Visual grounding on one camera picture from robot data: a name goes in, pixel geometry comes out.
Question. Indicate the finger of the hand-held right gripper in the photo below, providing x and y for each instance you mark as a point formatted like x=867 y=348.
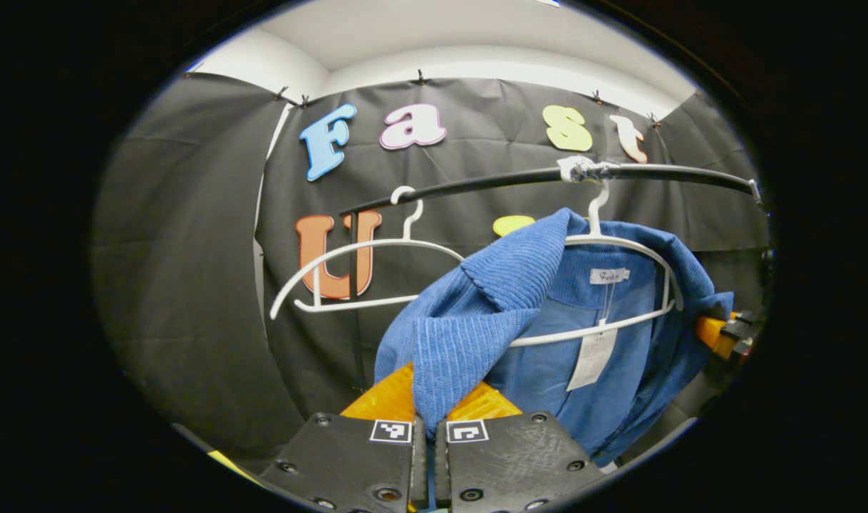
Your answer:
x=708 y=331

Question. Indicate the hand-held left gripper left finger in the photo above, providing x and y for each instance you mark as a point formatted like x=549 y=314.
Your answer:
x=348 y=463

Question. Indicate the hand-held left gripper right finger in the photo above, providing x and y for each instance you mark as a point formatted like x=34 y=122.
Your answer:
x=512 y=463

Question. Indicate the white hanger with taped hook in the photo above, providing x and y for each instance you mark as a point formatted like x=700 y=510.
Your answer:
x=619 y=244

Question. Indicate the white plastic hanger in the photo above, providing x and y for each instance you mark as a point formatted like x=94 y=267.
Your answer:
x=363 y=246

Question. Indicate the black backdrop cloth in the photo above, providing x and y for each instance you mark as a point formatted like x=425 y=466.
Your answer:
x=192 y=285

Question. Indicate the row of black backdrop clips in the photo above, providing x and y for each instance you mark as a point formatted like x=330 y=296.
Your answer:
x=420 y=75

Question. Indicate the black clothes rack rail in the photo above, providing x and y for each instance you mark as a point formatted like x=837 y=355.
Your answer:
x=477 y=183

